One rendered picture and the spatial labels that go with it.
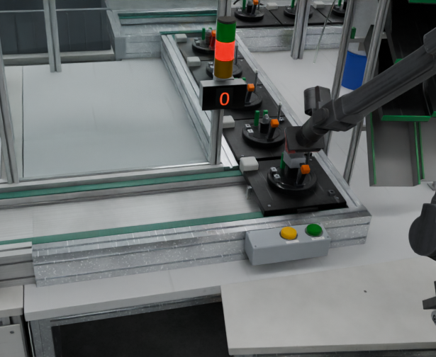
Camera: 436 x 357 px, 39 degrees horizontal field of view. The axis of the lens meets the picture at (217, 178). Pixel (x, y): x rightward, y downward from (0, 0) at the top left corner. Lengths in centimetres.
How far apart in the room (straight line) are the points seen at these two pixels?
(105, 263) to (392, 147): 87
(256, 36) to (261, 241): 147
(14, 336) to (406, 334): 95
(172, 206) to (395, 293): 64
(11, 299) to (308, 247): 74
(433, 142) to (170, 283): 87
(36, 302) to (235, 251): 51
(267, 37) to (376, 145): 119
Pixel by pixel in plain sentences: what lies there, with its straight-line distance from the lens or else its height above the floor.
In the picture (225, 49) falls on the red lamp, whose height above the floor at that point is 134.
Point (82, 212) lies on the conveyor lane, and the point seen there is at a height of 92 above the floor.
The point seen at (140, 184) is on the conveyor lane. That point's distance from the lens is 178.
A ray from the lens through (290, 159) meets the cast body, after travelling 172.
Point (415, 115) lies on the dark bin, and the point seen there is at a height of 121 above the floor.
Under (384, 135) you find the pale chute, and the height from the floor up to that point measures 109.
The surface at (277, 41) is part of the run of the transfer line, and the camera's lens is 291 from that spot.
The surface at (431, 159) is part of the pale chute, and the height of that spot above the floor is 104.
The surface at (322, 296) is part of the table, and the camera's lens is 161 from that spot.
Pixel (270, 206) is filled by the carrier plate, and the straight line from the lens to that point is 168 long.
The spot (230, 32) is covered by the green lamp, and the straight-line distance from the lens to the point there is 162.
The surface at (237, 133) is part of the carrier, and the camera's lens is 199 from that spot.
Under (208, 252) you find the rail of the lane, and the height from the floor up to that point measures 90.
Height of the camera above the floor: 196
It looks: 34 degrees down
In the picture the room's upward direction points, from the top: 4 degrees clockwise
